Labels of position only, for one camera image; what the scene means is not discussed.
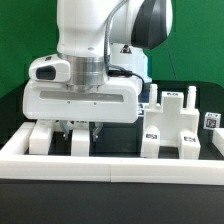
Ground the white paper marker sheet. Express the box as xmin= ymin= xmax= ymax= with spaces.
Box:
xmin=138 ymin=102 xmax=148 ymax=117

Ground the white chair back frame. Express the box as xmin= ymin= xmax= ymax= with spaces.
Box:
xmin=29 ymin=120 xmax=90 ymax=156

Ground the white chair seat block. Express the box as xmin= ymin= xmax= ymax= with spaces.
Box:
xmin=143 ymin=84 xmax=199 ymax=147

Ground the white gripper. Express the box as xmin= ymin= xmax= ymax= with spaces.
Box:
xmin=23 ymin=54 xmax=143 ymax=142

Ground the white U-shaped fence frame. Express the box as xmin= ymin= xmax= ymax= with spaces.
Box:
xmin=0 ymin=122 xmax=224 ymax=186

